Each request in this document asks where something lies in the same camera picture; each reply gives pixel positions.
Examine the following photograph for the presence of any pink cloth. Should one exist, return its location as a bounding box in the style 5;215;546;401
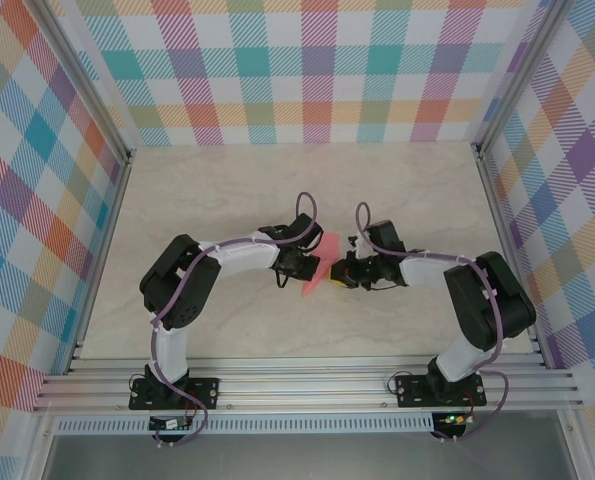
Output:
301;232;343;300

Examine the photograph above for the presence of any grey metal lower panel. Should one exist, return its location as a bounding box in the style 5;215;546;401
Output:
41;432;578;480

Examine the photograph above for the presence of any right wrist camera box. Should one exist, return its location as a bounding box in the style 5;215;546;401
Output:
347;233;374;260

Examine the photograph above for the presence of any aluminium mounting rail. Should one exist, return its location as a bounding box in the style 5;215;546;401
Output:
31;353;586;415

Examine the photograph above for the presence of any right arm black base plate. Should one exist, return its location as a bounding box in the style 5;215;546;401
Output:
395;374;488;409

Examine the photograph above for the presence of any aluminium side rail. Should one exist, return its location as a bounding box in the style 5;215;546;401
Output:
65;149;135;375
472;144;552;370

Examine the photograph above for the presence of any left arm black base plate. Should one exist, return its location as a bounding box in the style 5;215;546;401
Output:
128;377;222;411

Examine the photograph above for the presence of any slotted grey cable tray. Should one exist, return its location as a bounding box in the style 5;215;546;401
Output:
55;418;436;435

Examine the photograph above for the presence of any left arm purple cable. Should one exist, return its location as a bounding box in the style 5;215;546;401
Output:
148;192;321;448

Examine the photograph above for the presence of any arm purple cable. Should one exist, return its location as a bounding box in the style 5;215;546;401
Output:
354;201;509;444
148;192;321;448

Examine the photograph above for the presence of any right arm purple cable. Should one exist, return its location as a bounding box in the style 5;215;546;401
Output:
354;201;509;444

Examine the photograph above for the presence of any aluminium corner post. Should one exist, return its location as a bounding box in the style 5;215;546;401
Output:
470;0;574;161
30;0;134;164

